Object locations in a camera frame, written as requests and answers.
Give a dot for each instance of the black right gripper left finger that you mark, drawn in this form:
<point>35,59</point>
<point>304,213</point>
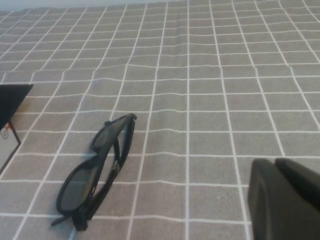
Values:
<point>272,212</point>

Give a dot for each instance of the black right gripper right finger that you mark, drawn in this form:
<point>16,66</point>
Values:
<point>302,180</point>

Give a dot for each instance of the black-framed glasses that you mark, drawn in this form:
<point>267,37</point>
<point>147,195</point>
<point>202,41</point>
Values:
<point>77,190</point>

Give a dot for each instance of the black glasses case printed side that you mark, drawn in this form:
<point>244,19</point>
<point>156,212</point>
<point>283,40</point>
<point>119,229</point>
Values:
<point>12,100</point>

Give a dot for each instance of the grey white-checked tablecloth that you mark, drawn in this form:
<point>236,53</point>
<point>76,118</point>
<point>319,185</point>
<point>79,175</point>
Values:
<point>200,100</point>

